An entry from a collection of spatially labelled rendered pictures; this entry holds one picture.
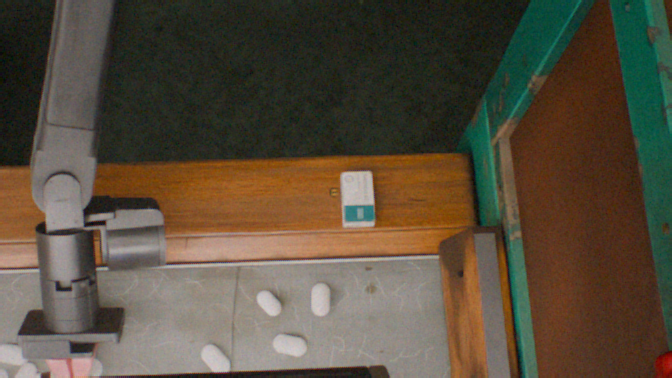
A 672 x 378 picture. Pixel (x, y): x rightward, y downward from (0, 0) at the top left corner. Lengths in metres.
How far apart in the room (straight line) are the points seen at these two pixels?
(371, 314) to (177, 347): 0.22
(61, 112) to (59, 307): 0.20
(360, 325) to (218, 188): 0.22
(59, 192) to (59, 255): 0.07
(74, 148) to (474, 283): 0.42
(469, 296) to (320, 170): 0.24
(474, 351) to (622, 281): 0.28
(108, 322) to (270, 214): 0.22
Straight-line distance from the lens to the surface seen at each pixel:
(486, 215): 1.10
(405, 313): 1.10
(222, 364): 1.06
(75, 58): 0.91
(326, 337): 1.09
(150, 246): 0.97
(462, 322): 1.02
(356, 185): 1.09
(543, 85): 0.92
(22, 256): 1.13
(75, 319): 1.00
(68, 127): 0.92
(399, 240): 1.11
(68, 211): 0.94
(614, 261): 0.77
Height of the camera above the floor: 1.81
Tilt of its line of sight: 71 degrees down
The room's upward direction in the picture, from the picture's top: 10 degrees clockwise
